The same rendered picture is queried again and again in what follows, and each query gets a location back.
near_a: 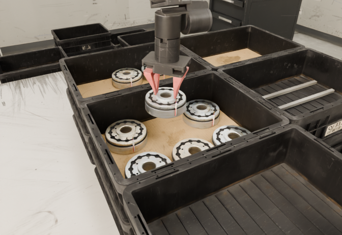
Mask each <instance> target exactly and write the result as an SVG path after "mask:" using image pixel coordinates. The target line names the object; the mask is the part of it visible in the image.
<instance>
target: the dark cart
mask: <svg viewBox="0 0 342 235"><path fill-rule="evenodd" d="M301 3H302V0H210V1H209V9H210V11H211V14H212V26H211V28H210V30H209V31H208V32H212V31H218V30H224V29H227V28H234V27H239V26H245V25H254V26H256V27H259V28H261V29H263V30H266V31H269V32H271V33H274V34H276V35H279V36H281V37H284V38H286V39H289V40H291V41H292V40H293V36H294V32H295V28H296V24H297V20H298V16H299V11H300V7H301Z"/></svg>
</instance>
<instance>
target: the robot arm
mask: <svg viewBox="0 0 342 235"><path fill-rule="evenodd" d="M149 1H150V5H151V8H161V9H160V10H157V11H156V12H155V51H151V52H150V53H149V54H148V55H146V56H145V57H144V58H143V59H142V66H144V65H147V67H146V69H145V70H144V76H145V77H146V79H147V80H148V82H149V83H150V85H151V87H152V89H153V92H154V94H155V95H156V94H157V93H158V89H159V78H160V74H162V75H168V76H173V87H174V99H175V98H176V97H177V95H178V92H179V88H180V85H181V83H182V81H183V79H184V77H185V75H186V73H187V72H188V70H189V67H187V65H190V63H191V57H189V56H183V55H180V36H181V33H182V34H184V35H189V34H196V33H203V32H208V31H209V30H210V28H211V26H212V14H211V11H210V9H209V4H208V2H207V1H204V0H201V1H192V0H187V1H183V0H149ZM170 6H178V7H171V8H162V7H170ZM154 79H155V80H154Z"/></svg>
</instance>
